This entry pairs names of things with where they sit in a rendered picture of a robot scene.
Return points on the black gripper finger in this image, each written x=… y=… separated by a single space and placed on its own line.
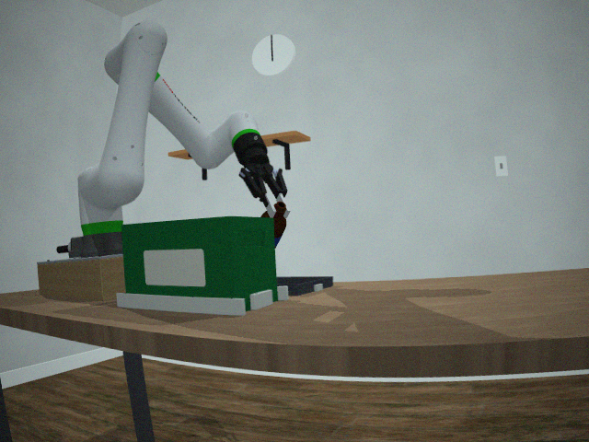
x=277 y=186
x=257 y=186

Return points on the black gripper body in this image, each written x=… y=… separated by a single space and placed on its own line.
x=253 y=157

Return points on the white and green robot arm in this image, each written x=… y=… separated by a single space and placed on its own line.
x=119 y=177

